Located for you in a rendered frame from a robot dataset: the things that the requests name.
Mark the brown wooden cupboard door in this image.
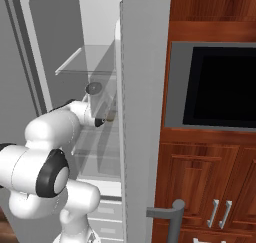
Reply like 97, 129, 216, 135
153, 142, 240, 235
229, 146, 256, 235

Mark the silver cupboard handle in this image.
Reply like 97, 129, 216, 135
218, 200, 234, 230
206, 198, 220, 229

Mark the white fridge drawer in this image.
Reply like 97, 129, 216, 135
89, 198, 124, 222
87, 218, 124, 243

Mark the white fridge body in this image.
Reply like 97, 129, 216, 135
17, 0, 138, 243

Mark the grey fridge door handle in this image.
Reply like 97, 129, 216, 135
145, 198, 186, 243

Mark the brown wooden cupboard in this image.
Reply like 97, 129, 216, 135
166, 0, 256, 43

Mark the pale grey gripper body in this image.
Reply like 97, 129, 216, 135
100, 94, 118, 122

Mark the grey fridge door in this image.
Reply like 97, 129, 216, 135
0, 0, 48, 145
114, 0, 172, 243

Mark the glass fridge shelf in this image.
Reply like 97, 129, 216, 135
71, 126, 123, 182
54, 44, 118, 77

